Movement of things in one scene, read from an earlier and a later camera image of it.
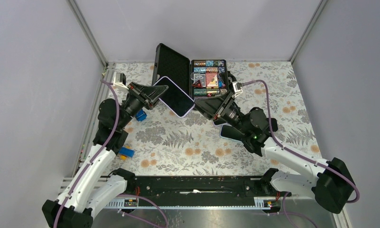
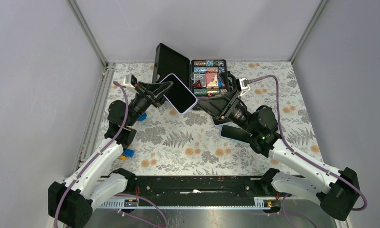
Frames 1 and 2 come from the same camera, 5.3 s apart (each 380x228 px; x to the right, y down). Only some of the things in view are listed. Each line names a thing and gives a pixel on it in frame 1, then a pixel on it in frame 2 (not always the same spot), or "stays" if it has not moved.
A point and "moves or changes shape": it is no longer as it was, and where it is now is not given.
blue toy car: [141, 115] stays
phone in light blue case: [232, 132] stays
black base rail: [197, 186] stays
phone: [180, 103] moves or changes shape
